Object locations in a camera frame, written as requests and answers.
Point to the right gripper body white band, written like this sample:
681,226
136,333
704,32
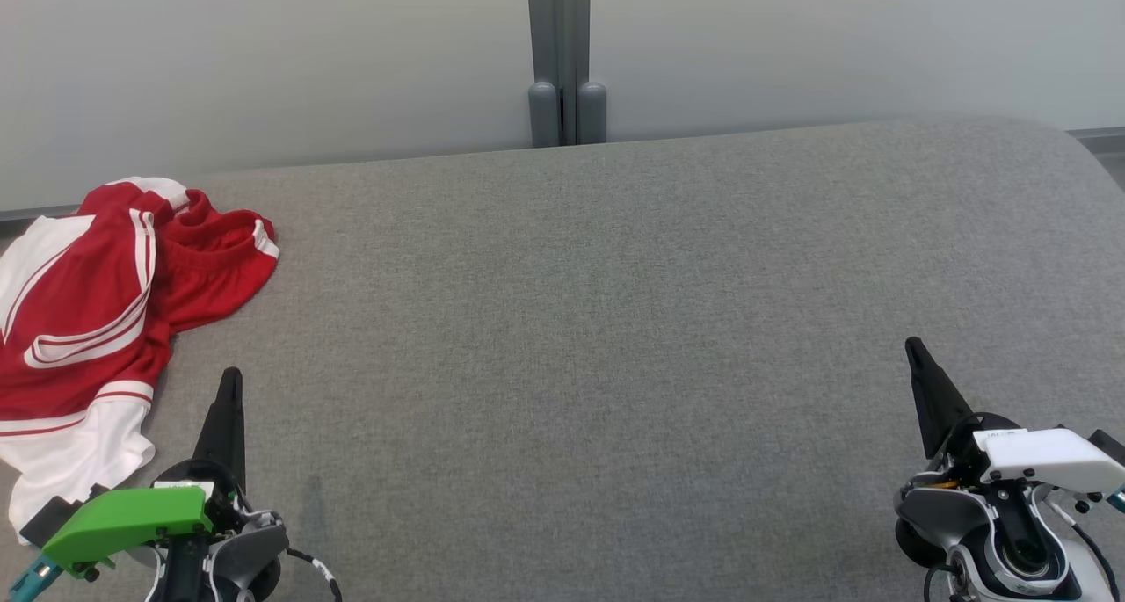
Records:
1046,457

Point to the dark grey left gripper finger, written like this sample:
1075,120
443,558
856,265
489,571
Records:
227,426

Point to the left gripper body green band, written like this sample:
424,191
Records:
123,518

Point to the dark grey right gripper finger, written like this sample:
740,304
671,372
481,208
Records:
936,400

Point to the red shorts with white stripes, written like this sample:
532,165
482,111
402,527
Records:
215,272

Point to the red white basketball jersey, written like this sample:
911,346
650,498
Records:
70,321

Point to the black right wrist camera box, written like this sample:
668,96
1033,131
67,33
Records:
1109,448

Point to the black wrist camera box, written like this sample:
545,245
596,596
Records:
1109,448
48,516

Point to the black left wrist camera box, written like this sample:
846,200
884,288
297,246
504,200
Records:
48,516

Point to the grey partition post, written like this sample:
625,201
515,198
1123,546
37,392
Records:
559,57

